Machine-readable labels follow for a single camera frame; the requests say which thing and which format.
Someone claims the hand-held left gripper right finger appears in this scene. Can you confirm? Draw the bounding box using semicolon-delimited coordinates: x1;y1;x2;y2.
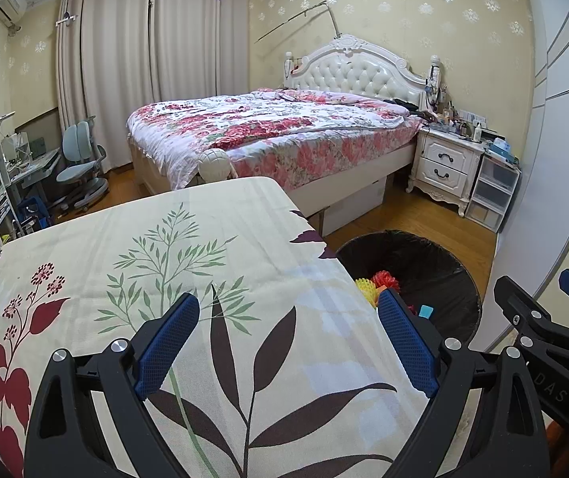
377;289;549;478

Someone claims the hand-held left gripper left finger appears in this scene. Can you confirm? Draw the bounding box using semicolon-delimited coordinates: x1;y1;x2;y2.
24;293;200;478

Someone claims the red foam fruit net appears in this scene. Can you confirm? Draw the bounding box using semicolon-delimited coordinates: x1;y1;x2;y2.
371;270;401;292

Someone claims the yellow foam fruit net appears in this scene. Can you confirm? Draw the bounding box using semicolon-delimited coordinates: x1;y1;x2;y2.
355;278;382;304

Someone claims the bin with black bag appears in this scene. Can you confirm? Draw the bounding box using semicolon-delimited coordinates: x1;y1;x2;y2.
336;230;483;354

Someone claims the person's right forearm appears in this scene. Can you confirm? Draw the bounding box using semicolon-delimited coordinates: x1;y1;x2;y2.
546;418;569;478

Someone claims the clear plastic drawer unit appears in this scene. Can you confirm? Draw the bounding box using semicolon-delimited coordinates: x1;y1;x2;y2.
463;152;521;232

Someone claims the floral leaf tablecloth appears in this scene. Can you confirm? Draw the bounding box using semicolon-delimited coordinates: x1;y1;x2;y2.
0;176;434;478

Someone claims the white under-bed box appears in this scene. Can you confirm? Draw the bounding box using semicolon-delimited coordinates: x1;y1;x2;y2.
320;178;391;234

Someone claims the grey wardrobe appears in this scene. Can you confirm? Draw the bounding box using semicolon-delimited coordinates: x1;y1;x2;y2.
473;0;569;354

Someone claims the stack of blue boxes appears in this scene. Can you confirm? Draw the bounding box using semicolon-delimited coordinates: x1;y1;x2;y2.
483;137;519;165

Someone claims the white nightstand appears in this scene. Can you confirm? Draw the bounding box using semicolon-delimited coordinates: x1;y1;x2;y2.
406;127;487;217

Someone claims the blue plastic crate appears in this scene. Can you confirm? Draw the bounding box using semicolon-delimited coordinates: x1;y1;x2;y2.
18;198;49;232

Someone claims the white volleyball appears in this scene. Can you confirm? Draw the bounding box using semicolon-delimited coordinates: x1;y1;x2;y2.
199;148;231;182

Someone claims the clutter of small bottles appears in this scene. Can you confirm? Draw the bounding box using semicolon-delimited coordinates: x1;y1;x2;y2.
424;94;489;143

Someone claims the grey blue desk chair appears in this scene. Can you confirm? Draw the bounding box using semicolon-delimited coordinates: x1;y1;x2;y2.
55;118;110;212

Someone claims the grey study desk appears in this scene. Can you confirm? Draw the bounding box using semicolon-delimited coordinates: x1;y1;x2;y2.
0;132;61;220

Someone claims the pink floral quilt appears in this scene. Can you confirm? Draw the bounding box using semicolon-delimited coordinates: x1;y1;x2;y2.
126;87;427;190

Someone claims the white tufted bed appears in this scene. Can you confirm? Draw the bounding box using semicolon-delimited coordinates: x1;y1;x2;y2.
126;34;439;207

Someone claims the beige curtain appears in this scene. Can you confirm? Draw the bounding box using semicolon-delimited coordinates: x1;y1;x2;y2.
152;0;255;100
55;0;158;170

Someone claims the thin metal pole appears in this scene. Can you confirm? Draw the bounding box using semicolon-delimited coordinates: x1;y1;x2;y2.
254;0;342;45

